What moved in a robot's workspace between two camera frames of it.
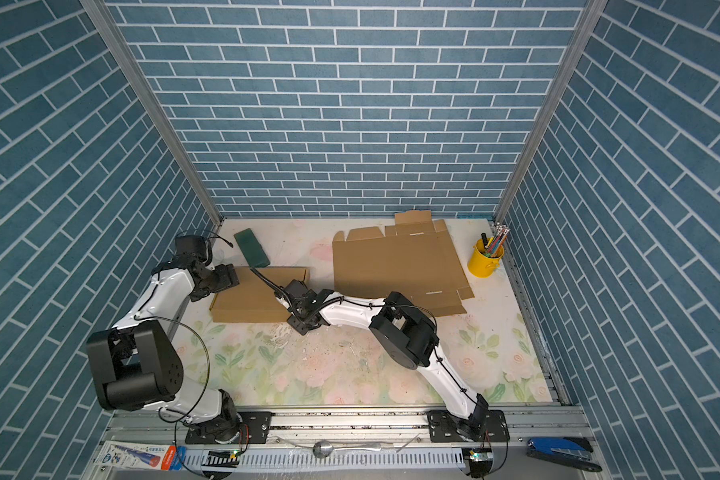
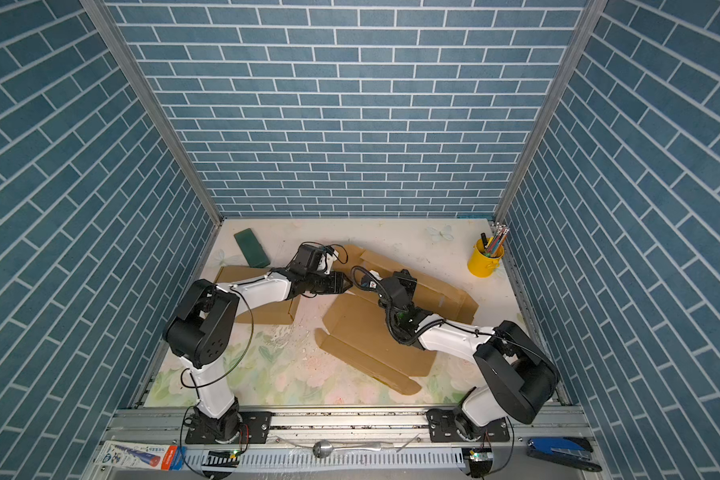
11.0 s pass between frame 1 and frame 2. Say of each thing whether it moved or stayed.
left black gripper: moved
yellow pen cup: stayed
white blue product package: stayed
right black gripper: moved
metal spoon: stayed
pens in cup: stayed
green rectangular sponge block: stayed
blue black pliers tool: stayed
